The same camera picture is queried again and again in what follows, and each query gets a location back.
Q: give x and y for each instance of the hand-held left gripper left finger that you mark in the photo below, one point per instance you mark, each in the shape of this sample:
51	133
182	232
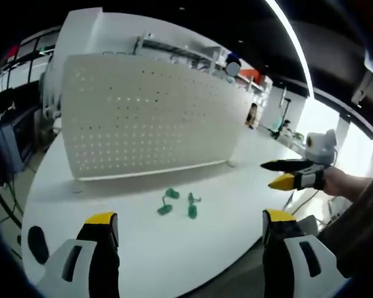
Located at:
81	264

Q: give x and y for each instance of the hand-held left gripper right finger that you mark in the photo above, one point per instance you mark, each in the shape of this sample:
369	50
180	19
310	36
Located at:
301	260

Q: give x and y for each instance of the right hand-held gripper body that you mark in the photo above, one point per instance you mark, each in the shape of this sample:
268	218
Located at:
320	147

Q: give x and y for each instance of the green hook assembly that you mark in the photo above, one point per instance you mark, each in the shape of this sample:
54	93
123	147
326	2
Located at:
168	201
192	206

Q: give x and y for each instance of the white perforated mounting plate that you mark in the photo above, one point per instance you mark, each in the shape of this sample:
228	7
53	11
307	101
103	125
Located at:
149	118

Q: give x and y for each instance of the black oval table grommet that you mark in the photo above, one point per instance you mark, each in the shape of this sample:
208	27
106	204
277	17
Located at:
38	245

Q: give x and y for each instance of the dark electric scooter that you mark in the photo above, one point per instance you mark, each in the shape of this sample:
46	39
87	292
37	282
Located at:
281	118

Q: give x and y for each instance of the orange sign panel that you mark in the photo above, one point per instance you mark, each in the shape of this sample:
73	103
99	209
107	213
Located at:
250	75

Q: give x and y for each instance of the long ceiling light strip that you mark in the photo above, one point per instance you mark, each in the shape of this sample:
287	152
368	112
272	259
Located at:
298	46

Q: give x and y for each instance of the grey equipment cabinet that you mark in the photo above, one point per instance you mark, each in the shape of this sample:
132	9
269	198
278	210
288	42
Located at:
9	146

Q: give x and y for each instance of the white storage shelf rack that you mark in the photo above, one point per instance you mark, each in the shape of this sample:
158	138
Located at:
186	51

